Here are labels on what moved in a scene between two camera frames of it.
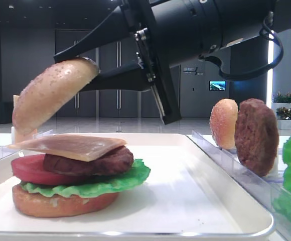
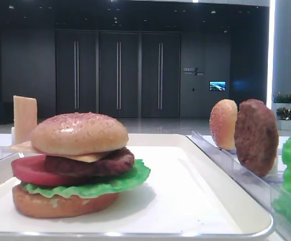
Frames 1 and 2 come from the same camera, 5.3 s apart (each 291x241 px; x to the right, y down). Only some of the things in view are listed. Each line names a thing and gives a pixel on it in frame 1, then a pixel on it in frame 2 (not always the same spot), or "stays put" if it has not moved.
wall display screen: x=219 y=85 stays put
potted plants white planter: x=287 y=114 stays put
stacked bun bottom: x=38 y=204 stays put
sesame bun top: x=49 y=89 to x=79 y=133
